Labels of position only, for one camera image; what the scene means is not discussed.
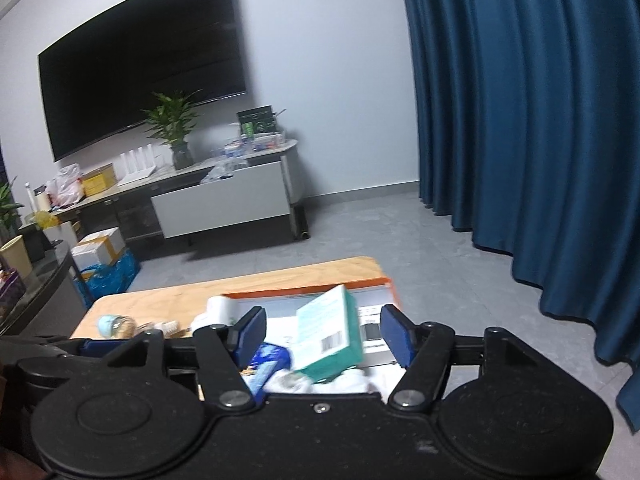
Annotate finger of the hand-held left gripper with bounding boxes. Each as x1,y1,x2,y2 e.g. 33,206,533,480
60,338,132,359

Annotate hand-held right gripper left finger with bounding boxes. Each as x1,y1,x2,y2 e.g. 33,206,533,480
102,305,268,408

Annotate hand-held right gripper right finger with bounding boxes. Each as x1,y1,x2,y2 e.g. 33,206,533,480
380,305,531,408

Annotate blue dental floss box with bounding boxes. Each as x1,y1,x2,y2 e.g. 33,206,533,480
242,342,292,403

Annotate orange rimmed white tray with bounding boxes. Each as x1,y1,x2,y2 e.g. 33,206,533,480
220,275,403,396

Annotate white charger plug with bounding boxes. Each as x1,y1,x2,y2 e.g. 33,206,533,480
206,295,237,328

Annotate green white bandage box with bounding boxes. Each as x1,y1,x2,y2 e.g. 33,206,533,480
290,284,365,382

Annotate small white box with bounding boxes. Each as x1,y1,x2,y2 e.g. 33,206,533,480
359,305,397,361

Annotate blue capped toothpick jar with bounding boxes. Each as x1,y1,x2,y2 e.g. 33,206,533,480
97,314,138,339

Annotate dark glass table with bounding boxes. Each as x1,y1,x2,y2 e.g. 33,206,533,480
0,240,96,341

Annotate white rounded packet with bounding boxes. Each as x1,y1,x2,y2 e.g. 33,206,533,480
265,367,381,396

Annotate blue plastic bag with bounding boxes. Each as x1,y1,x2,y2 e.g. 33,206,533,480
75,250,141,306

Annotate purple box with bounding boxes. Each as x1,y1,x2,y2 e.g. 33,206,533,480
0,270,26,311

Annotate beige bin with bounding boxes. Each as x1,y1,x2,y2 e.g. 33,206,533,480
0,236,33,281

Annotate cardboard box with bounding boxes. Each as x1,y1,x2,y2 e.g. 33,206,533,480
70,227,126,267

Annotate white cabinet drawer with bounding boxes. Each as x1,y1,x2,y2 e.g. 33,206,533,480
150,160,293,239

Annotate grey television cabinet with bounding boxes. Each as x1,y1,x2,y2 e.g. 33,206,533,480
20,140,301,261

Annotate small green potted plant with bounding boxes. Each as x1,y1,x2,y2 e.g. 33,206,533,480
0,182,26,241

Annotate white red plastic bag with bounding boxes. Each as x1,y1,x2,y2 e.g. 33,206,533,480
46,162,85,208

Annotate clear plastic wrap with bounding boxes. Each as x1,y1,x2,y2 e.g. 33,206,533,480
200,157,248,183

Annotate yellow box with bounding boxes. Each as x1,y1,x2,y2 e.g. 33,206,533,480
81,164,118,197

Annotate white router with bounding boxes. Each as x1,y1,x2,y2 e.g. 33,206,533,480
120,146,157,183

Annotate pile of small packets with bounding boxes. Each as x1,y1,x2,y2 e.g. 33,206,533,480
210,132,287,158

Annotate dark glass vase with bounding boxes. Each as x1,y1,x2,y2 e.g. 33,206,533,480
171,142,194,171

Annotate black green box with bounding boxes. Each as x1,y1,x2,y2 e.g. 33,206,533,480
236,104,277,136

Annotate green leafy plant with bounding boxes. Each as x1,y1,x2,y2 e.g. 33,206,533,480
141,90,203,148

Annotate blue curtain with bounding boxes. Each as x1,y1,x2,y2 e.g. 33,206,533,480
396,0,640,433

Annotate black wall television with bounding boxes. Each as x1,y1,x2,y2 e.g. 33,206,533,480
37,0,248,163

